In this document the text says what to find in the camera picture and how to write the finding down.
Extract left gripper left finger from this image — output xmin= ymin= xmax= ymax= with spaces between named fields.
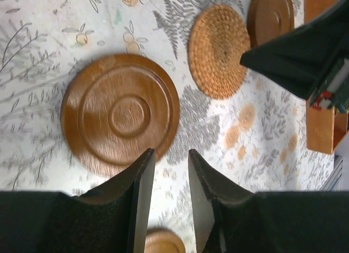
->
xmin=1 ymin=149 xmax=155 ymax=252

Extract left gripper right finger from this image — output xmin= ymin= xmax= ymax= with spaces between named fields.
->
xmin=188 ymin=149 xmax=348 ymax=252

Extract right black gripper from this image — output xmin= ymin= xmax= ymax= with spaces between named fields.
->
xmin=240 ymin=0 xmax=348 ymax=111

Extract dark wooden coaster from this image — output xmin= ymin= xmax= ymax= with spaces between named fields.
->
xmin=144 ymin=228 xmax=186 ymax=253
xmin=247 ymin=0 xmax=294 ymax=47
xmin=61 ymin=54 xmax=180 ymax=177

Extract right woven rattan coaster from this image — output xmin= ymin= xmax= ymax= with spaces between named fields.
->
xmin=188 ymin=4 xmax=250 ymax=99

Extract orange compartment organizer tray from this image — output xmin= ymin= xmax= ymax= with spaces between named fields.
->
xmin=304 ymin=0 xmax=348 ymax=155

